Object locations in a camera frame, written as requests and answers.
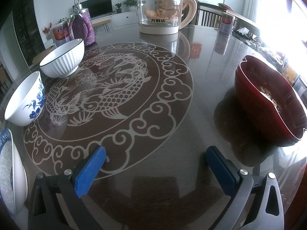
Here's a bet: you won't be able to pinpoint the tall black display cabinet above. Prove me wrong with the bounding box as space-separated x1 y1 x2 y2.
10 0 46 65

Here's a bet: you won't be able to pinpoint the glass electric kettle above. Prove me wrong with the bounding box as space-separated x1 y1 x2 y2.
133 0 197 35

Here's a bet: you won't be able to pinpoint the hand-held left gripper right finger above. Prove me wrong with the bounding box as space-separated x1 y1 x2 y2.
206 146 285 230

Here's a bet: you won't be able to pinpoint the dark wooden chair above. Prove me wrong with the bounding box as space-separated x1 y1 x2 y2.
217 3 261 36
197 2 224 27

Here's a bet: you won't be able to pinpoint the purple jar with metal clasp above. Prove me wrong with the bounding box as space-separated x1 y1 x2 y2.
70 0 97 48

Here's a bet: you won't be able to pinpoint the wooden stool with metal legs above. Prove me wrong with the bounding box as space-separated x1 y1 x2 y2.
92 19 112 33

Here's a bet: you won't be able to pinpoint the large green potted plant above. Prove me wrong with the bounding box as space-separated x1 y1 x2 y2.
122 0 138 12

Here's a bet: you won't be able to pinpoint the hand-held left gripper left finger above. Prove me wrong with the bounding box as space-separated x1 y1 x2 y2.
27 145 106 230

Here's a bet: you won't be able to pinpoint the white bowl blue floral print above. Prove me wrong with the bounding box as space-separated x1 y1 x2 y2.
4 71 45 127

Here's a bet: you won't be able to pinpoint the small lavender canister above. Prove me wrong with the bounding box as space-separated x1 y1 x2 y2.
220 11 235 35

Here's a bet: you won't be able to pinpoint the white ribbed bowl black rim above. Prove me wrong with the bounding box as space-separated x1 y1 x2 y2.
39 39 85 78

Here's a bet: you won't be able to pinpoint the blue patterned shallow plate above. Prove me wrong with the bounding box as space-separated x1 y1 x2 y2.
0 127 28 218

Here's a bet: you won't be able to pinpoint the white low television cabinet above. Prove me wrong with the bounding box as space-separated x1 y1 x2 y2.
91 11 141 29

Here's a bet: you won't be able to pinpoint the red flowers in vase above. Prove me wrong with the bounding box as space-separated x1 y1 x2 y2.
43 22 54 41

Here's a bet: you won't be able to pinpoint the silver red tin canister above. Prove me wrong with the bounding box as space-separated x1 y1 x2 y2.
50 20 73 49

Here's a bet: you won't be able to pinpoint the black flat television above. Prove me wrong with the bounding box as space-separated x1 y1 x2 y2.
78 0 113 18

